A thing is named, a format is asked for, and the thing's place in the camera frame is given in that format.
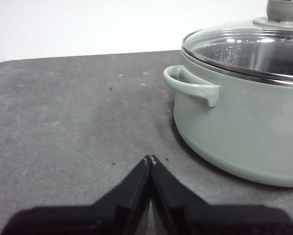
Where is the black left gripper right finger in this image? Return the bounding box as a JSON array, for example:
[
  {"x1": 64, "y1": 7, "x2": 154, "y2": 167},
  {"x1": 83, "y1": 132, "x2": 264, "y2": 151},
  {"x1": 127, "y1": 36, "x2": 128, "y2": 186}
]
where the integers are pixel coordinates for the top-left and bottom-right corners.
[{"x1": 150, "y1": 155, "x2": 293, "y2": 235}]

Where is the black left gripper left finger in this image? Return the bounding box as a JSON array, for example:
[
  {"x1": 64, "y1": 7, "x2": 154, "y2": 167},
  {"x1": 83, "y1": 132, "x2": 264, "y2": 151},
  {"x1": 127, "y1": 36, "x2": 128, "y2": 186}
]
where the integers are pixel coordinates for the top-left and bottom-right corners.
[{"x1": 0, "y1": 155, "x2": 152, "y2": 235}]

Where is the glass lid with green knob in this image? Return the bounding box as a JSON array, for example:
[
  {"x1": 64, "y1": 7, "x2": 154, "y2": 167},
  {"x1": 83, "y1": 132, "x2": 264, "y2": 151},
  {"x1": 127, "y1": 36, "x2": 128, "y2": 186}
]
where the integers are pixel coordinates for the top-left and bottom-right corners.
[{"x1": 181, "y1": 0, "x2": 293, "y2": 83}]

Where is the pale green electric steamer pot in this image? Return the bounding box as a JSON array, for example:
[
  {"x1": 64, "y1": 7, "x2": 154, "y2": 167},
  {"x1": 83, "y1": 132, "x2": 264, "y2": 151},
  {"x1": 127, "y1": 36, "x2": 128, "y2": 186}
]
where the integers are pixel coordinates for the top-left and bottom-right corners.
[{"x1": 162, "y1": 47, "x2": 293, "y2": 188}]

